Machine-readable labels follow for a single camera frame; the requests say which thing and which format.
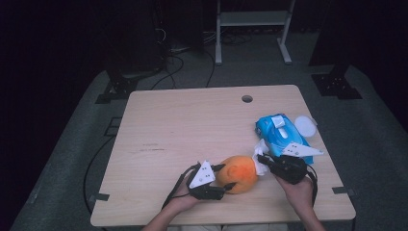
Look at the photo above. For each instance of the orange plush toy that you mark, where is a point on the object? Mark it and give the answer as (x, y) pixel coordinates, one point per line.
(240, 174)

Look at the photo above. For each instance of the white wet wipe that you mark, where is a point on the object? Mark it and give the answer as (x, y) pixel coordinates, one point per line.
(260, 147)

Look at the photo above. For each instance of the white metal stand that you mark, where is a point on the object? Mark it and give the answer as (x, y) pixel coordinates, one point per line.
(253, 18)

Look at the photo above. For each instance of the grey table edge bracket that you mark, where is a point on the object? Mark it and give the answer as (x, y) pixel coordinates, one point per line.
(101, 196)
(342, 190)

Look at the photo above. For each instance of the person's right hand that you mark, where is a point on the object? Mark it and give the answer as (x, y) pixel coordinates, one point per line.
(298, 194)

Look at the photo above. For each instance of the black stand base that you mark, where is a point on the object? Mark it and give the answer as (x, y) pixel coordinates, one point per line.
(120, 87)
(335, 85)

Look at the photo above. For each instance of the white oval pack lid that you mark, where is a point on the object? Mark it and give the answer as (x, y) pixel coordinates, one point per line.
(305, 126)

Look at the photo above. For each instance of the black equipment tower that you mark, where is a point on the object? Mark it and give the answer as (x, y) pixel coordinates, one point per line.
(138, 38)

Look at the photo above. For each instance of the black floor plate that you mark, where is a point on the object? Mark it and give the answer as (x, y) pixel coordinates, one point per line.
(112, 127)

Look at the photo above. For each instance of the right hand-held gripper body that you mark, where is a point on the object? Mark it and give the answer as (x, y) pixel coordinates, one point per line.
(287, 168)

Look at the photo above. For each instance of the person's light trousers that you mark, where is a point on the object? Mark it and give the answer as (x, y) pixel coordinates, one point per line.
(198, 228)

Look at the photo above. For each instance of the blue wet wipes pack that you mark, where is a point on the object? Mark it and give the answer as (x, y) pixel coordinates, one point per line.
(266, 126)

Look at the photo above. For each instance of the person's left hand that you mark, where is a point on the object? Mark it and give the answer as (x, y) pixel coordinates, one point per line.
(181, 200)

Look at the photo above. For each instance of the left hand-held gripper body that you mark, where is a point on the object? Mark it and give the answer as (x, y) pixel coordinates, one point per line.
(203, 189)

